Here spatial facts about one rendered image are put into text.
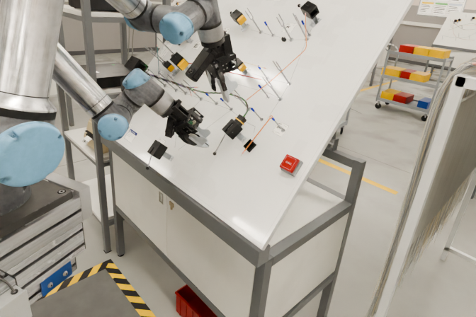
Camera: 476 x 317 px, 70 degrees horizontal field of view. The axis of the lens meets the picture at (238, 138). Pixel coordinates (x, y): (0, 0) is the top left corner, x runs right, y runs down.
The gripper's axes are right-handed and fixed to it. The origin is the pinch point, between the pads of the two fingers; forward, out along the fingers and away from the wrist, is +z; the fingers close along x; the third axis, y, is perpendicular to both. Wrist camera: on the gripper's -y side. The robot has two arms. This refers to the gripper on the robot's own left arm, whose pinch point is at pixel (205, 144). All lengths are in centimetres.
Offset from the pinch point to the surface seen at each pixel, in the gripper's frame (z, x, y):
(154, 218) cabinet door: 24, -9, -57
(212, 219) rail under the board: 17.0, -20.3, -4.2
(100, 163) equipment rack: -1, 18, -97
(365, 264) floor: 162, 26, -19
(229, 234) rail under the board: 20.4, -25.0, 3.2
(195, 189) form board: 11.4, -9.0, -13.2
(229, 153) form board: 11.3, 4.5, 0.3
